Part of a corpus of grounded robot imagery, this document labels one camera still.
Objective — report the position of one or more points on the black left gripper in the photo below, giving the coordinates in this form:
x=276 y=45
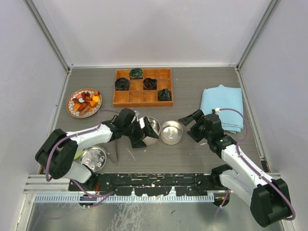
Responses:
x=136 y=141

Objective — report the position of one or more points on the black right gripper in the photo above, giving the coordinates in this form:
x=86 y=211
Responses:
x=187 y=120

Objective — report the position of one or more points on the tall pink lunch tin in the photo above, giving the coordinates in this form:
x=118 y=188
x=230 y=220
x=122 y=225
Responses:
x=156 y=127

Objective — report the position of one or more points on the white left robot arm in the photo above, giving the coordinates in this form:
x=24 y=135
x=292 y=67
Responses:
x=57 y=153

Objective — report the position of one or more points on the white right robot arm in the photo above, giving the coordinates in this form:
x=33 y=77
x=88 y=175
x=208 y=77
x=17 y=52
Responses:
x=268 y=198

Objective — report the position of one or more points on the short pink lunch tin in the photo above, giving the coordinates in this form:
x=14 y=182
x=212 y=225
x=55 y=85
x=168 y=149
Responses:
x=171 y=132

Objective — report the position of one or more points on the wooden compartment tray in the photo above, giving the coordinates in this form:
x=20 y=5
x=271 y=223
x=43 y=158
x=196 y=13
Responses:
x=137 y=96

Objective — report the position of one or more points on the dark seaweed roll right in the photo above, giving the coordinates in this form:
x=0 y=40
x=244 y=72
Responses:
x=164 y=95

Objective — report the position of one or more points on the folded light blue cloth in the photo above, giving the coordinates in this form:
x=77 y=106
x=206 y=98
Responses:
x=228 y=99

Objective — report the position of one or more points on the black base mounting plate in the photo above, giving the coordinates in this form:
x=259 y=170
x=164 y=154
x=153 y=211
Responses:
x=127 y=184

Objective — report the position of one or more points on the dark seaweed roll centre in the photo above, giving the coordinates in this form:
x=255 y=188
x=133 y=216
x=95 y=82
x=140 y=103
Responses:
x=150 y=84

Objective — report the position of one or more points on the round metal lid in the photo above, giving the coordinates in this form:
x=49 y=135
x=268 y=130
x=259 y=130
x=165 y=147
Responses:
x=94 y=158

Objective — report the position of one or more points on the dark seaweed roll back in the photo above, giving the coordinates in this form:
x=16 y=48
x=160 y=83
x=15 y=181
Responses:
x=136 y=73

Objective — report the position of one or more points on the green object behind lid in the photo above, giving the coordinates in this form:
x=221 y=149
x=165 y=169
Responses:
x=78 y=154

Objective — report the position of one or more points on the brown patterned food plate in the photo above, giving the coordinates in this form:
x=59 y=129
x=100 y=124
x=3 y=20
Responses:
x=84 y=103

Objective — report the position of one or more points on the white slotted cable duct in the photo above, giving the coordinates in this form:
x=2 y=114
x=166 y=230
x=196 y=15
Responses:
x=172 y=198

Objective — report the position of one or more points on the aluminium frame rail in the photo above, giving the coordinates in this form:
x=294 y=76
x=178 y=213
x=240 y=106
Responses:
x=38 y=184

